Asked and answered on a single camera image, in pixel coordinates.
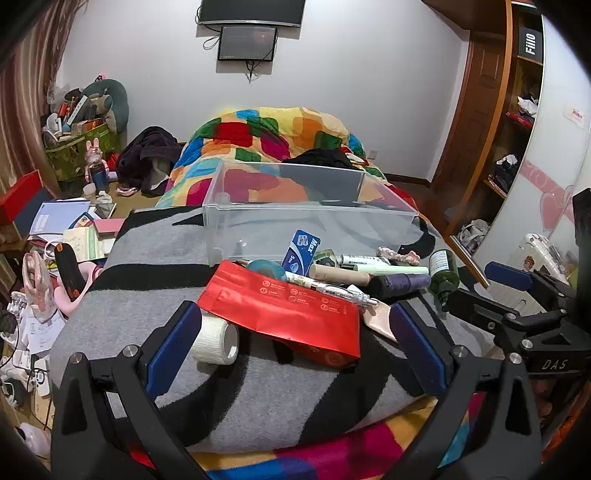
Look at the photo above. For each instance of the floral patterned pen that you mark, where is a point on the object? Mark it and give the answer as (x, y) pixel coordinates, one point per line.
(300, 279)

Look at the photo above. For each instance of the white shoes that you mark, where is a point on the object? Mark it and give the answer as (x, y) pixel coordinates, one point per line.
(473, 233)

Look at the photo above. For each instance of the pink bunny toy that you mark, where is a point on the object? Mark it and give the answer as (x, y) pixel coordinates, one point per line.
(96, 161)

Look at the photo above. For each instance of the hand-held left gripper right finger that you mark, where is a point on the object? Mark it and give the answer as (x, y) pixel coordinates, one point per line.
(415, 341)

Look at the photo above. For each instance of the wooden door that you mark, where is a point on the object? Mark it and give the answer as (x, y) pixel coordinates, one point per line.
(480, 92)

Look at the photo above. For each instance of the white pen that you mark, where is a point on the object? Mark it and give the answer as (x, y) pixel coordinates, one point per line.
(344, 292)

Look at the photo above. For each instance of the white sliding door with hearts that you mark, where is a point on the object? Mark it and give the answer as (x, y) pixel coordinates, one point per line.
(554, 138)

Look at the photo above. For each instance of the red box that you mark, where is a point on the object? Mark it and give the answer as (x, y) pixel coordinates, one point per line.
(21, 198)

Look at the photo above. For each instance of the purple thread spool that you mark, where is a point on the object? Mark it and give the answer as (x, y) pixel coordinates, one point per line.
(401, 284)

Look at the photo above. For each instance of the white round gadget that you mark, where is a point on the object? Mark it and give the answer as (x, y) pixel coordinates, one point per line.
(40, 378)

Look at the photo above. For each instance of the grey black striped blanket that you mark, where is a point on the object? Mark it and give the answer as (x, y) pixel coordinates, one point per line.
(152, 286)

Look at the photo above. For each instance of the pale green tube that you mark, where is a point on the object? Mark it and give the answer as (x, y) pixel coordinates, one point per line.
(401, 269)

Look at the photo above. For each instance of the dark folded clothes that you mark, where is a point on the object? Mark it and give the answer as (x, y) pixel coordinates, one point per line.
(507, 171)

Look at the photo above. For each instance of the pink headphone stand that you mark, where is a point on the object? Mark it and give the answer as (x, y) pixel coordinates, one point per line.
(67, 304)

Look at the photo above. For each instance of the black orange tool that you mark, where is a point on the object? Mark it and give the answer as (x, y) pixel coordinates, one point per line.
(69, 272)

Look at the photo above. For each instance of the red foil pouch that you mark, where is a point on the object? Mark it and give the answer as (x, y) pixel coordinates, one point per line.
(277, 304)

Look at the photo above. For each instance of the pale pink pouch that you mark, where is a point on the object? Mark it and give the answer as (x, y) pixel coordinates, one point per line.
(376, 321)

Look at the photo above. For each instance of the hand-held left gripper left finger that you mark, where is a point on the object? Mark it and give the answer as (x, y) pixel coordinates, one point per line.
(175, 341)

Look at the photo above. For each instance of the beige cylindrical tube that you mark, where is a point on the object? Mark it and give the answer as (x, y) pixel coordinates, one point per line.
(339, 275)

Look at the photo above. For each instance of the white cup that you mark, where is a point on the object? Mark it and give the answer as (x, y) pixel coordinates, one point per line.
(89, 190)

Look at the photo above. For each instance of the white tape roll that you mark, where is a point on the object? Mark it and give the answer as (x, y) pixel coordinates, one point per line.
(210, 339)

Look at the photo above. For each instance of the teal tape roll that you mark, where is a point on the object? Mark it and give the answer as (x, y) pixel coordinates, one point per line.
(263, 266)

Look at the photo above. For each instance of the wooden shelf unit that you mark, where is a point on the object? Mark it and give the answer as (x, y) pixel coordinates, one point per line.
(510, 92)

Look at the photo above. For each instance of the clear plastic box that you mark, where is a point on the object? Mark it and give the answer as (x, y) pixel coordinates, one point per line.
(221, 230)

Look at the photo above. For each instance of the loose white papers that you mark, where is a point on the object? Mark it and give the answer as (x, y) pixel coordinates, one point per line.
(41, 332)

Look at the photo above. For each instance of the small black wall monitor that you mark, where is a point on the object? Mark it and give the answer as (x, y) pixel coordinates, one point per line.
(248, 43)

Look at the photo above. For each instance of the green neck pillow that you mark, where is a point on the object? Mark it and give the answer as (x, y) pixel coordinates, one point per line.
(117, 101)

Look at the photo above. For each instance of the dark tablet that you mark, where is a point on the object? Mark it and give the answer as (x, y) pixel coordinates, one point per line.
(106, 210)

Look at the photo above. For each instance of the dark green bottle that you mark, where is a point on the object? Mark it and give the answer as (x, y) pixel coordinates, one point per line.
(443, 272)

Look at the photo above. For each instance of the white marker with green print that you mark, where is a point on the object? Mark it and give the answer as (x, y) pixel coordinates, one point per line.
(362, 259)

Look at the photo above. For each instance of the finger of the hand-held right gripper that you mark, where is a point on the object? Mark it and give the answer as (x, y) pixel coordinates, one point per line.
(508, 277)
(475, 304)

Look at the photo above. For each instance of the green illustrated booklet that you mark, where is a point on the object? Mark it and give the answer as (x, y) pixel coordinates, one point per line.
(87, 244)

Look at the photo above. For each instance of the small blue cardboard box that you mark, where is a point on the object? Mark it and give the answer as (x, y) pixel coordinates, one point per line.
(300, 251)

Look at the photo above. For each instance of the dark clothes pile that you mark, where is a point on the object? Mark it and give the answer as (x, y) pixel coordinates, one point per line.
(143, 152)

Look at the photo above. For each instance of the pink book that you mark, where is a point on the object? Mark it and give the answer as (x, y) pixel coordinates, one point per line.
(108, 226)

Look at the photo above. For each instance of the dark patterned tape roll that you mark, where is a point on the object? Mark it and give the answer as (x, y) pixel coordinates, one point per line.
(328, 258)

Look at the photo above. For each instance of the black clothing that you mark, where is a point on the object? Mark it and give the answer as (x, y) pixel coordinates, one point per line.
(323, 159)

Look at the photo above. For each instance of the brown striped curtain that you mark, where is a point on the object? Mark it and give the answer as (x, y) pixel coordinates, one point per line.
(27, 115)

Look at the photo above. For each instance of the blue notebook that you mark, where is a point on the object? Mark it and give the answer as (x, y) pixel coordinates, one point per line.
(55, 217)

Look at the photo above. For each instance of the green patterned bag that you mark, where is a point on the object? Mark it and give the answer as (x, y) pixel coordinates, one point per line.
(69, 159)

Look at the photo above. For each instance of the pink transparent bag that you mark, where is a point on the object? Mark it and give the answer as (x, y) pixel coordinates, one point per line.
(39, 286)

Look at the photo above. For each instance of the black wall television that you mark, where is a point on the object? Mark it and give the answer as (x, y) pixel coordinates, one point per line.
(251, 11)

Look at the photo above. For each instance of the black printed box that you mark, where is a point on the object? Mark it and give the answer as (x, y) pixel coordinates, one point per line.
(529, 44)

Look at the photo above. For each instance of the colourful patchwork quilt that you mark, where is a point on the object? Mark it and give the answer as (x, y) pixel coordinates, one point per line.
(258, 134)

